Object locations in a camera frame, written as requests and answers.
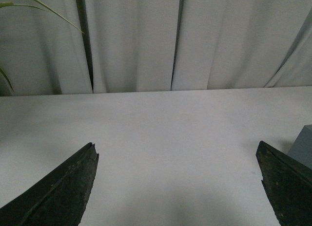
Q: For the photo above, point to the white curtain backdrop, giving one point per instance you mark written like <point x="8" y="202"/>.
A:
<point x="155" y="45"/>

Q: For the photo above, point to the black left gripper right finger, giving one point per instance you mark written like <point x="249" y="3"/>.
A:
<point x="287" y="184"/>

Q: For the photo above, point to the gray square base block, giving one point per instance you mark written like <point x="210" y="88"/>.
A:
<point x="301" y="149"/>

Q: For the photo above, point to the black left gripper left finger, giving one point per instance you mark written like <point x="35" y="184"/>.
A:
<point x="59" y="198"/>

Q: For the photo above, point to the green potted plant leaves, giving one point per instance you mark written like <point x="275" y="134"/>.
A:
<point x="43" y="7"/>

